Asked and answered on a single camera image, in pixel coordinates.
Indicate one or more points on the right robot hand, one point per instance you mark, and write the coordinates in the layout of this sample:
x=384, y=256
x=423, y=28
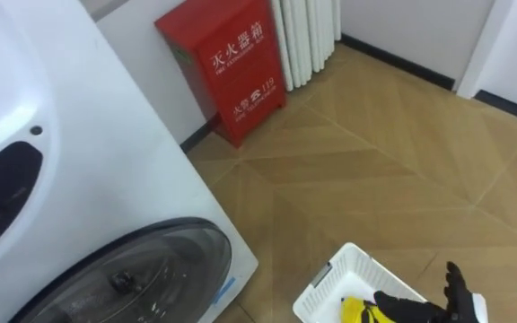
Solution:
x=458, y=298

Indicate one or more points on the yellow and black garment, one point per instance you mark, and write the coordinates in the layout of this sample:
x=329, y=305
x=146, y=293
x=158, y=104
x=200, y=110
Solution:
x=353, y=311

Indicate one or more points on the white plastic laundry basket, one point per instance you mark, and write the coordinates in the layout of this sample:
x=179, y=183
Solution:
x=344, y=282

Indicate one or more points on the white radiator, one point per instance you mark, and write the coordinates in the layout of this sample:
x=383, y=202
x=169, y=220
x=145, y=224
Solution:
x=308, y=36

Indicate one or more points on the red fire extinguisher box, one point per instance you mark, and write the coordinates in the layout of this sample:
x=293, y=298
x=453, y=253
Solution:
x=240, y=67

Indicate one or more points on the white stacked washing machines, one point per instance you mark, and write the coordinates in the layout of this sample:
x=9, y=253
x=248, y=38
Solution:
x=97, y=148

